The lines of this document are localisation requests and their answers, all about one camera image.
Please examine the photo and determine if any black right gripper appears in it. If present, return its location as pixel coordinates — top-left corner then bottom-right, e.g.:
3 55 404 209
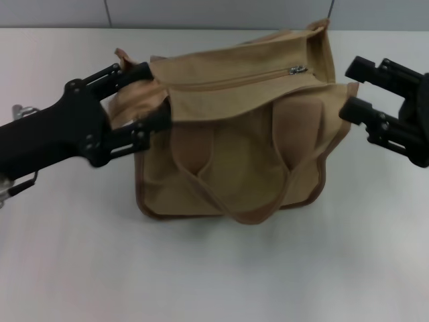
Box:
339 56 429 168

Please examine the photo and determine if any left gripper cable with plugs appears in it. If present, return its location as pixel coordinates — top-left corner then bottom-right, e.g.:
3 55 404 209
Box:
0 104 42 209

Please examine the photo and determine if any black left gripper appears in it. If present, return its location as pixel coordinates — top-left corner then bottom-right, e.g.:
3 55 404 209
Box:
0 61 174 182

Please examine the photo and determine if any khaki canvas food bag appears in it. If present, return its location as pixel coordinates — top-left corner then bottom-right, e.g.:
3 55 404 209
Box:
109 18 361 226

